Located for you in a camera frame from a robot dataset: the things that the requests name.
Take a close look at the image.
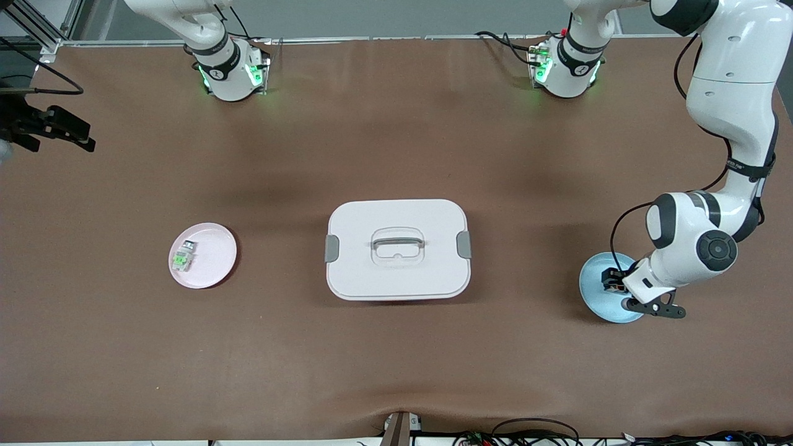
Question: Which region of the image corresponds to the light blue round plate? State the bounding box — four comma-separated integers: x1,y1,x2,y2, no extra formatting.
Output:
579,251,648,324

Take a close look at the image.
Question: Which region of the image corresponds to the pink round plate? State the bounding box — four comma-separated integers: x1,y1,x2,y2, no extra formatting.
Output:
169,222,238,290

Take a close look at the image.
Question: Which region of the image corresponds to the white lidded storage box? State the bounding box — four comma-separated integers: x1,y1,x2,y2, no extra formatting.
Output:
325,198,473,302

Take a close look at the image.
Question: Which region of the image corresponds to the brown table mat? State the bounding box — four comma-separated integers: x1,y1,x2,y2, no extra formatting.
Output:
0,36,793,442

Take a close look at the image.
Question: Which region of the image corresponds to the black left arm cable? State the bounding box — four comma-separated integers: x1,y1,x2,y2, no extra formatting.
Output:
610,31,735,276

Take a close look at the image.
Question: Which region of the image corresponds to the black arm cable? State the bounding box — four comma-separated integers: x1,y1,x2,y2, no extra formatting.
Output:
0,36,85,97
610,31,735,276

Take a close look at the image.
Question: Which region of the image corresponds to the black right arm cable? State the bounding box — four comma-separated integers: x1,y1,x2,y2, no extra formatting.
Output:
0,36,85,97

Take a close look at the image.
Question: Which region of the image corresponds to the aluminium frame post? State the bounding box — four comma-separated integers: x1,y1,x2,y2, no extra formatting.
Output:
0,0,84,63

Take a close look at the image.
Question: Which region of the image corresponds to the black looped cable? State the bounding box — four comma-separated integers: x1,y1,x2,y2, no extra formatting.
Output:
493,418,581,446

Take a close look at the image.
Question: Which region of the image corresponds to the green and white switch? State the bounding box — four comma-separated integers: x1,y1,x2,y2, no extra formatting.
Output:
172,240,198,273

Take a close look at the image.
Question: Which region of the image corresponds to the tangled cable bundle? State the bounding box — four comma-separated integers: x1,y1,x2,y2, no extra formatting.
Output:
452,429,793,446

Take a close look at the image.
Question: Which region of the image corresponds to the black right base cable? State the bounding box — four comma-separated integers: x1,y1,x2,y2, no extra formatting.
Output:
212,3,273,44

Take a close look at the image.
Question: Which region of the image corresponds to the black base cable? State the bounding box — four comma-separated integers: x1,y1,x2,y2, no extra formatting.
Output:
212,3,273,44
475,30,549,68

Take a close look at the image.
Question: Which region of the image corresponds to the grey box lid handle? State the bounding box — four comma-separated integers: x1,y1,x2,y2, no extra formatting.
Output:
370,235,426,253

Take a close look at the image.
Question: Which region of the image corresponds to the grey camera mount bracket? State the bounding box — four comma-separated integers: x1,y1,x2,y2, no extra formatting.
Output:
381,411,423,446

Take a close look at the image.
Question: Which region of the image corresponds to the black left base cable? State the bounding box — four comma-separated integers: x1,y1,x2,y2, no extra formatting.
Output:
475,30,549,68

